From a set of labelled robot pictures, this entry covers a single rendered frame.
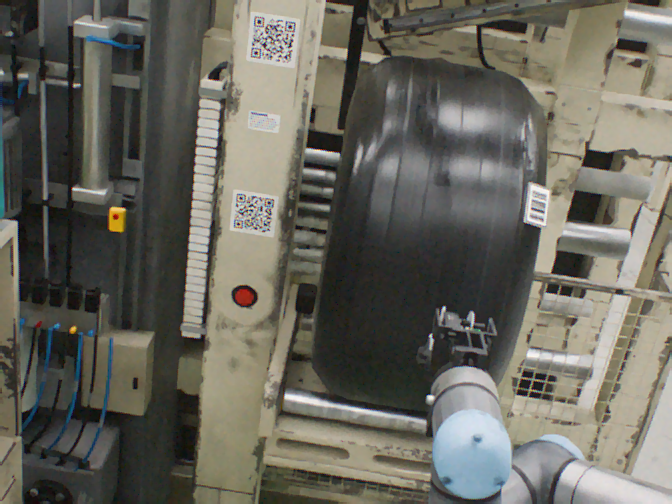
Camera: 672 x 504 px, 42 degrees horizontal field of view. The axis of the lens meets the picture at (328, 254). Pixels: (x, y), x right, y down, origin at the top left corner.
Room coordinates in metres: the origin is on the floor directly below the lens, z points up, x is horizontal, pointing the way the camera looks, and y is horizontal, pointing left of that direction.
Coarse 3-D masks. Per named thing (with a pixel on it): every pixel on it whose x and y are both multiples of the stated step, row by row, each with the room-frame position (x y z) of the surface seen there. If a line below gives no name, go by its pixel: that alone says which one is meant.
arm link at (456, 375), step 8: (456, 368) 0.83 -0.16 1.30; (464, 368) 0.83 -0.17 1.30; (472, 368) 0.83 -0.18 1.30; (440, 376) 0.83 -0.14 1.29; (448, 376) 0.82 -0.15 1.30; (456, 376) 0.81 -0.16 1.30; (464, 376) 0.81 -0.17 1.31; (472, 376) 0.81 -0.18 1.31; (480, 376) 0.82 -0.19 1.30; (488, 376) 0.83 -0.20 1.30; (440, 384) 0.81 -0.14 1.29; (448, 384) 0.80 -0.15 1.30; (480, 384) 0.80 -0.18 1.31; (488, 384) 0.81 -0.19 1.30; (432, 392) 0.82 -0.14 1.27; (496, 392) 0.81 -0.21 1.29; (432, 400) 0.80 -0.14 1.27
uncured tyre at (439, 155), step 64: (384, 64) 1.40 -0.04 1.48; (448, 64) 1.44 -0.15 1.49; (384, 128) 1.24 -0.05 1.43; (448, 128) 1.25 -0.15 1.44; (512, 128) 1.26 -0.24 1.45; (384, 192) 1.17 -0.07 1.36; (448, 192) 1.17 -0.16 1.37; (512, 192) 1.18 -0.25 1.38; (384, 256) 1.13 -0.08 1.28; (448, 256) 1.13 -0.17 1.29; (512, 256) 1.14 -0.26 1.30; (320, 320) 1.16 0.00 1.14; (384, 320) 1.11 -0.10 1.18; (512, 320) 1.13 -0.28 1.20; (384, 384) 1.15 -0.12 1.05
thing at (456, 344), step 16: (448, 320) 0.93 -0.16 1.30; (464, 320) 0.94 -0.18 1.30; (432, 336) 0.94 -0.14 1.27; (448, 336) 0.91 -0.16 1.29; (464, 336) 0.90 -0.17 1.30; (480, 336) 0.89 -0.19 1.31; (432, 352) 0.90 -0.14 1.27; (448, 352) 0.90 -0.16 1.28; (464, 352) 0.84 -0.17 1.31; (480, 352) 0.85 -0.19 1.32; (432, 368) 0.90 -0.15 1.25; (448, 368) 0.84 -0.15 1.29; (480, 368) 0.84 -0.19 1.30; (432, 384) 0.84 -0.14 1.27
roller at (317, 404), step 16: (288, 400) 1.25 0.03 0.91; (304, 400) 1.26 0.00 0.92; (320, 400) 1.26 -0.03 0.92; (336, 400) 1.26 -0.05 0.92; (352, 400) 1.27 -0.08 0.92; (320, 416) 1.25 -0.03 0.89; (336, 416) 1.25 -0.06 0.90; (352, 416) 1.25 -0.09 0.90; (368, 416) 1.25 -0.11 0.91; (384, 416) 1.25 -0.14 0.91; (400, 416) 1.25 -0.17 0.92; (416, 416) 1.26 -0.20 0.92; (416, 432) 1.25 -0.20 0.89
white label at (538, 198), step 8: (528, 184) 1.20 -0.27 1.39; (528, 192) 1.19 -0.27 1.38; (536, 192) 1.20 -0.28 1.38; (544, 192) 1.20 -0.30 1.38; (528, 200) 1.18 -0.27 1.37; (536, 200) 1.19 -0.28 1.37; (544, 200) 1.20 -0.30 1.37; (528, 208) 1.18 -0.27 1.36; (536, 208) 1.18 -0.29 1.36; (544, 208) 1.19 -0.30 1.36; (528, 216) 1.17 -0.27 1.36; (536, 216) 1.18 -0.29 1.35; (544, 216) 1.18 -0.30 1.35; (536, 224) 1.17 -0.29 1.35; (544, 224) 1.18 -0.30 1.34
